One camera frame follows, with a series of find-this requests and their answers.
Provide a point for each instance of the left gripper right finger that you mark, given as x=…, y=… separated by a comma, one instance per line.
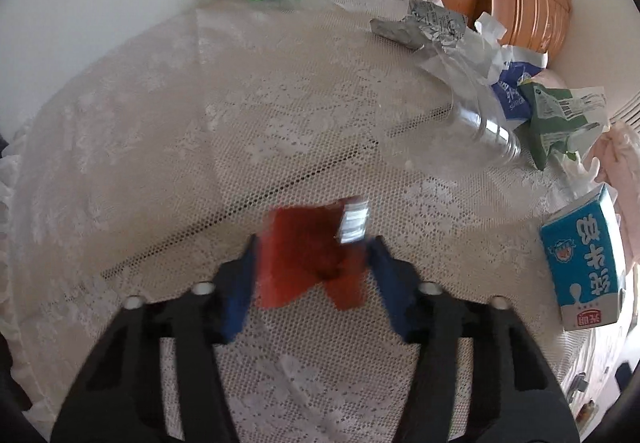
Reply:
x=515, y=396

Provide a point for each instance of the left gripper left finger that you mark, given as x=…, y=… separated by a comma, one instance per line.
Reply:
x=152, y=348

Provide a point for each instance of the blue white milk carton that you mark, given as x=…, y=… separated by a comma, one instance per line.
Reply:
x=585, y=255

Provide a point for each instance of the red foil snack wrapper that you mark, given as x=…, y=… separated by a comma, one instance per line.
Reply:
x=302, y=247

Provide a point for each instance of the silver pill blister pack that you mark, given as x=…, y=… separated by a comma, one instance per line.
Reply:
x=425, y=23

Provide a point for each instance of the white lace table cover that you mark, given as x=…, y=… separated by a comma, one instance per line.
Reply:
x=157, y=163

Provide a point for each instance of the folded pink quilt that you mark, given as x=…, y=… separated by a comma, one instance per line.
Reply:
x=618, y=153

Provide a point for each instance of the clear plastic bottle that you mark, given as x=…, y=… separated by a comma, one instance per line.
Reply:
x=445, y=126

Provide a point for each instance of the blue white crumpled bag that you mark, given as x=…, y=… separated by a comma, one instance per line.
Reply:
x=514, y=105

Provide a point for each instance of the white crumpled paper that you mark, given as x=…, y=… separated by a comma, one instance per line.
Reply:
x=480, y=48

